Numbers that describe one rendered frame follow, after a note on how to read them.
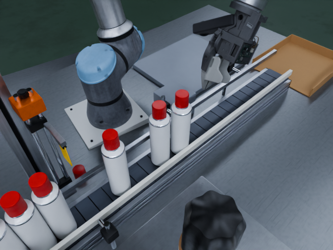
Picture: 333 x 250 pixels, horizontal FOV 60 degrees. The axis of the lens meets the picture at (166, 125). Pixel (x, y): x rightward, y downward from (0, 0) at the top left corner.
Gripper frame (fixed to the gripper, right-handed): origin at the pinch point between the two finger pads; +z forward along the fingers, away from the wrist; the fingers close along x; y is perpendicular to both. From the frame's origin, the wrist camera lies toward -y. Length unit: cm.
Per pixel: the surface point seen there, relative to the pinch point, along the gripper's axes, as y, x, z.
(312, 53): -3, 76, -13
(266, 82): -1.4, 40.3, 0.1
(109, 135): 1.2, -26.7, 11.4
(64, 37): -239, 94, 70
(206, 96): -3.7, 10.0, 6.3
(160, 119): 2.0, -13.9, 8.4
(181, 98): 2.2, -9.7, 3.0
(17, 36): -273, 61, 86
